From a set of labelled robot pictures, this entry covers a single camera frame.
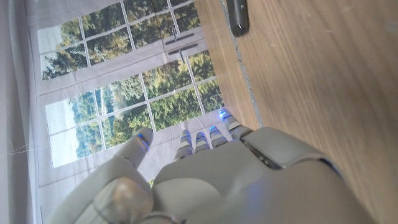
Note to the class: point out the black TV remote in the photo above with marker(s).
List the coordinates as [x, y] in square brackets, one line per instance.
[237, 15]

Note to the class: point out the grey tape strip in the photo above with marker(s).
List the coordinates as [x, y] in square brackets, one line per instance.
[244, 74]

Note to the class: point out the printed window backdrop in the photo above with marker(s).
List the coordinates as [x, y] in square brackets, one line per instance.
[124, 77]

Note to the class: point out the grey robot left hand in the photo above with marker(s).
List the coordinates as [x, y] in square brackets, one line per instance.
[236, 180]

